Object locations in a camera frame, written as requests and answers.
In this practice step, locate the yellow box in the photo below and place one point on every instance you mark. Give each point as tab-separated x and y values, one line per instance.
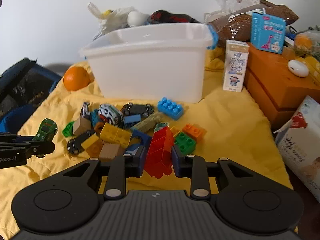
313	67

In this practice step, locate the white plastic bag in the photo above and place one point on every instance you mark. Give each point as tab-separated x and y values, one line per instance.
110	20

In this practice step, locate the yellow cloth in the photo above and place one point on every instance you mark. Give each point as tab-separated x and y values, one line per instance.
237	135

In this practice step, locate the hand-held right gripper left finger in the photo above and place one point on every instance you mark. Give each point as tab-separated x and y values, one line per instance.
140	160

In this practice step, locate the small yellow toy block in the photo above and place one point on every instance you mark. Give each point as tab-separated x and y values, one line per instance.
175	130

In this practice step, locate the wooden toy block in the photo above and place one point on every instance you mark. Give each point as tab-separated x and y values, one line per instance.
110	152
81	126

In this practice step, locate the small green toy block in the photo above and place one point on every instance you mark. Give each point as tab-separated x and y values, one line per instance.
68	129

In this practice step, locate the teal white toy piece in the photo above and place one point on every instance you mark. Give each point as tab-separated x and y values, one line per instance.
161	125

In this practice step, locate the white diaper package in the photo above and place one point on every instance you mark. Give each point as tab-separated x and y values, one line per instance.
300	145

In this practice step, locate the brown woven bag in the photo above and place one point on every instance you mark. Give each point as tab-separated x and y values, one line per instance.
237	23

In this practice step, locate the orange toy brick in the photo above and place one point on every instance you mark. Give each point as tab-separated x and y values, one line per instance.
193	131

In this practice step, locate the blue cardboard box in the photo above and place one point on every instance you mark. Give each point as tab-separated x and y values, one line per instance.
267	32

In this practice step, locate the yellow toy brick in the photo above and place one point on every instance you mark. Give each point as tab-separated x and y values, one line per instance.
92	146
116	133

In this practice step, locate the red translucent toy block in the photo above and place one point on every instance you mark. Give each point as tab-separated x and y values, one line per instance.
160	150

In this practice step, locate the white oval device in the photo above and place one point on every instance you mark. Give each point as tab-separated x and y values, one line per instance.
297	68

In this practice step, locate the dark blue arch block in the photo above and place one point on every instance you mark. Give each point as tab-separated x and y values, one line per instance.
140	138

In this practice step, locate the green toy brick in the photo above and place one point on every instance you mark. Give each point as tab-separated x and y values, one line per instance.
185	142

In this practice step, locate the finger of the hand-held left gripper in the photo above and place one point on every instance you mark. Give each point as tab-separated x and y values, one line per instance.
41	148
15	138

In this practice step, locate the white green toy car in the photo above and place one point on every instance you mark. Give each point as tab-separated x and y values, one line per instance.
110	113

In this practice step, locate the blue toy block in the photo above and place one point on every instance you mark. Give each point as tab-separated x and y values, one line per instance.
132	120

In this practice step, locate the white round ball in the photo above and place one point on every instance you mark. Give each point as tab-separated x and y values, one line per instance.
136	17

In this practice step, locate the white plastic storage bin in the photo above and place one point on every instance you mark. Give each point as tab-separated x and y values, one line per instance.
150	62

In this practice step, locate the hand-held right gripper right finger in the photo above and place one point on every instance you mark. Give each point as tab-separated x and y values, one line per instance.
176	160

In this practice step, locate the orange gift box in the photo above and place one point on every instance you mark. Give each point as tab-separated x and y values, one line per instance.
282	90

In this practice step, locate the white red black toy car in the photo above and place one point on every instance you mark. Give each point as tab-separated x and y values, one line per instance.
85	108

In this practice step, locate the small orange toy block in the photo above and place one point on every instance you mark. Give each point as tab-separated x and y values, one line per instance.
98	127

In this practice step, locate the dark blue bag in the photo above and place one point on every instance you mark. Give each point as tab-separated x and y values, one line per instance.
22	87

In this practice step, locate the teal toy block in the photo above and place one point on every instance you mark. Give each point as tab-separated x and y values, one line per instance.
94	116

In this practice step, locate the light blue toy brick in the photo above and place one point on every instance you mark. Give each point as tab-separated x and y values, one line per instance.
170	107

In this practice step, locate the white milk carton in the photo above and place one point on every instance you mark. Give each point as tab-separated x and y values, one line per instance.
236	65

